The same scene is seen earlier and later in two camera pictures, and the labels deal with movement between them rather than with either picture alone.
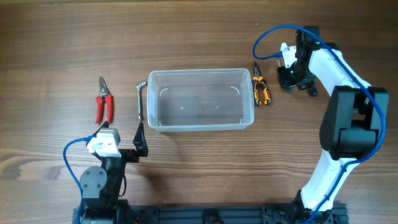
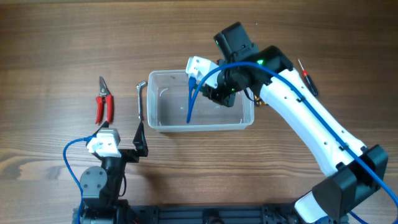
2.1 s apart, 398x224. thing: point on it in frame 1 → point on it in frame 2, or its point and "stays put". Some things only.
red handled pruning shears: x=104 y=96 stays put
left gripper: x=133 y=156 stays put
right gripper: x=309 y=78 → x=226 y=98
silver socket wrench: x=140 y=104 stays put
